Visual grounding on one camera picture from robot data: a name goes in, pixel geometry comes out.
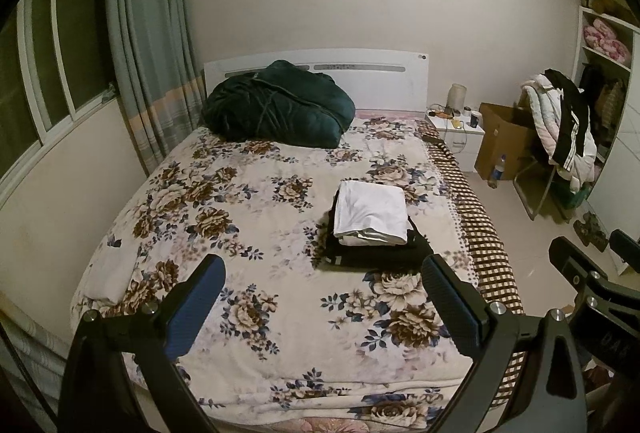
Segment black garment with white stripe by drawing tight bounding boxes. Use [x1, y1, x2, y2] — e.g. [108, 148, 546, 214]
[543, 68, 599, 170]

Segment white wardrobe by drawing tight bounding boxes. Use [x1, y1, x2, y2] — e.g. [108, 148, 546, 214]
[570, 4, 640, 214]

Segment black clothes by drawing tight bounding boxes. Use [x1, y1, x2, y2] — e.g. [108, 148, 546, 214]
[319, 208, 435, 270]

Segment chair with piled jackets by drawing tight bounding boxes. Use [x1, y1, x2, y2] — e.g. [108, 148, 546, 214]
[520, 73, 599, 194]

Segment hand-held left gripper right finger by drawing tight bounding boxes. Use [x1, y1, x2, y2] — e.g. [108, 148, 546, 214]
[421, 254, 588, 433]

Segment white bed headboard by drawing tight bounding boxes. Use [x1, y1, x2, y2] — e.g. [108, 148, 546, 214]
[202, 48, 431, 114]

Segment plastic drink bottle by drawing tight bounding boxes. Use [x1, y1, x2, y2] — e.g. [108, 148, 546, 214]
[488, 154, 507, 189]

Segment cardboard box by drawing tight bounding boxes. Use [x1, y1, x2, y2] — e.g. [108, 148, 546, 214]
[473, 102, 539, 182]

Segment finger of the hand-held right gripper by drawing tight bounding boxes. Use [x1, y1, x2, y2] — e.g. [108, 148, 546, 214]
[548, 236, 622, 310]
[608, 229, 640, 272]

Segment white nightstand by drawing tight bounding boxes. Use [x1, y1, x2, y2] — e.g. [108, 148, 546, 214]
[425, 110, 486, 173]

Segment dark patterned slippers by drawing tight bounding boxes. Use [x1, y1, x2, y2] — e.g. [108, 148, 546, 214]
[572, 210, 611, 247]

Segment dark green quilt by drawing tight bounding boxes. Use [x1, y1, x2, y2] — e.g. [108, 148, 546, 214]
[201, 59, 357, 148]

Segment brown hanging clothes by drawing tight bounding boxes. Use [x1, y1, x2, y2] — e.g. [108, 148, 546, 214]
[580, 63, 629, 134]

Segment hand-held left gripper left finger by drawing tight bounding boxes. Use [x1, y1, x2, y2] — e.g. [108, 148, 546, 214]
[56, 254, 227, 433]

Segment grey-blue striped curtain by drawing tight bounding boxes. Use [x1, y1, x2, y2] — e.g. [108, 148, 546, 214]
[102, 0, 208, 177]

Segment brown checked bed sheet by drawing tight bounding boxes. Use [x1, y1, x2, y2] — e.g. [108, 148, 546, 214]
[416, 119, 527, 410]

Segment pink floral quilt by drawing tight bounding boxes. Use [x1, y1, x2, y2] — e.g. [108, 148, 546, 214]
[583, 17, 631, 62]

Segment metal frame chair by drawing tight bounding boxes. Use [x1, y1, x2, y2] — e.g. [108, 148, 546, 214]
[513, 148, 577, 222]

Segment white shirt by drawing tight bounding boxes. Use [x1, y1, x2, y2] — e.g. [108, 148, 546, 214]
[332, 180, 411, 247]

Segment bed with floral cover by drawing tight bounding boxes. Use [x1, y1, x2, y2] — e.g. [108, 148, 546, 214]
[70, 117, 482, 433]

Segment white framed window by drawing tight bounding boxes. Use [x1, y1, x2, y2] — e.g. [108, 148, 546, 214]
[0, 0, 119, 186]

